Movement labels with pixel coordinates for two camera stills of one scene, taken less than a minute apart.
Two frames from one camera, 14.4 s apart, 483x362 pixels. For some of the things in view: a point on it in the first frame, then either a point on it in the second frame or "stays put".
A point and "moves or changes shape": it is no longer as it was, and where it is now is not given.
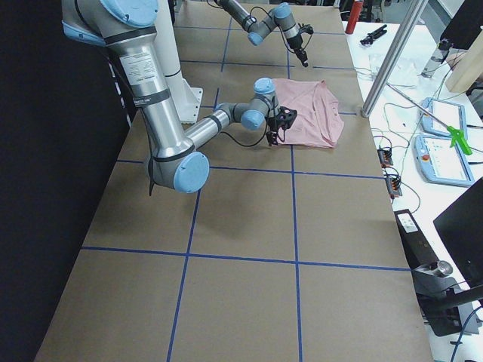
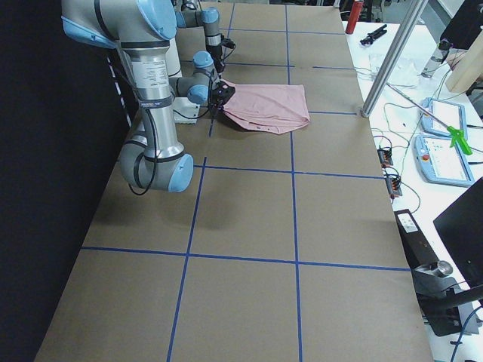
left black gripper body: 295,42 -> 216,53
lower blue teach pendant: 440,163 stays put
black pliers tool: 371,35 stays put
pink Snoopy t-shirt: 318,123 moves or changes shape
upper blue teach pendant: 436,115 stays put
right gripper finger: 270,137 -> 213,112
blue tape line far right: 247,259 stays put
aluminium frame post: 392,55 stays put
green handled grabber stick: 456,134 stays put
